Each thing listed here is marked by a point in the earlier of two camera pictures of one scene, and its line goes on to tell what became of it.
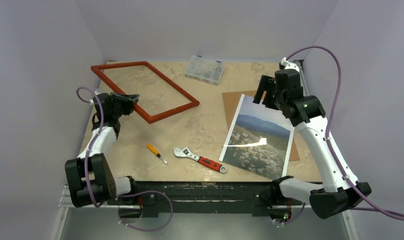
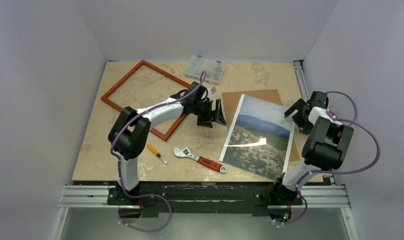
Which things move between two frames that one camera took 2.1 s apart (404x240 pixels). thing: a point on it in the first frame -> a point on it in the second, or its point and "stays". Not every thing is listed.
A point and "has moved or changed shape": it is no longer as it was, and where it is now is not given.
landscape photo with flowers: x=259 y=138 stays
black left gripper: x=128 y=100 -> x=207 y=120
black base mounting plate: x=149 y=198 stays
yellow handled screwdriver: x=154 y=151 stays
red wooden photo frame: x=100 y=71 has moved or changed shape
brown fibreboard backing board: x=231 y=101 stays
